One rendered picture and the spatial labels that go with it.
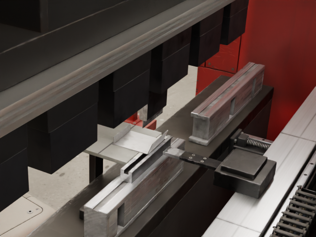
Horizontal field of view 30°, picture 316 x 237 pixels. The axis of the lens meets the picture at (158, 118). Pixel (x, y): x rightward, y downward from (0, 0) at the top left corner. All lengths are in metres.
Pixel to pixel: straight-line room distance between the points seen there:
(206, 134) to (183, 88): 2.61
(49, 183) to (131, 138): 1.72
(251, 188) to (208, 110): 0.47
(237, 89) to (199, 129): 0.23
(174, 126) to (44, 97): 1.28
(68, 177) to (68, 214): 1.78
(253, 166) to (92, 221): 0.38
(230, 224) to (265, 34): 1.05
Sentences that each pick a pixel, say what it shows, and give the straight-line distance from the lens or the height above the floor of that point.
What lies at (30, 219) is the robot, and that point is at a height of 0.28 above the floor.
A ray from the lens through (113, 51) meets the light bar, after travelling 0.67.
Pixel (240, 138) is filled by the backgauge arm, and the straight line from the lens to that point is 1.82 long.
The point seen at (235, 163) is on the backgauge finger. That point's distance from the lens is 1.35.
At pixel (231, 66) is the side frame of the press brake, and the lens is 2.24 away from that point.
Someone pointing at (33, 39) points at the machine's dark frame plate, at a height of 1.52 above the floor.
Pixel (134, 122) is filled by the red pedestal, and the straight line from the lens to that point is 3.50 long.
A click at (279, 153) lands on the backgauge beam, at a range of 1.52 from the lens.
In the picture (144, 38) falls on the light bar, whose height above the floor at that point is 1.47.
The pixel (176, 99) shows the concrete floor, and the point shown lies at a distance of 4.14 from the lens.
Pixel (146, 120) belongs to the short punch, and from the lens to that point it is 1.36.
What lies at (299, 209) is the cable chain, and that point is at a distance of 1.22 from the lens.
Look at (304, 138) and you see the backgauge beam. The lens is 1.62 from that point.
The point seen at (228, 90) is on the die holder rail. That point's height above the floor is 0.97.
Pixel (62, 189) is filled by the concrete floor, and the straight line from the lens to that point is 3.12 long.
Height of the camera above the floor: 1.71
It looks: 26 degrees down
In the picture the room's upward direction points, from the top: 3 degrees clockwise
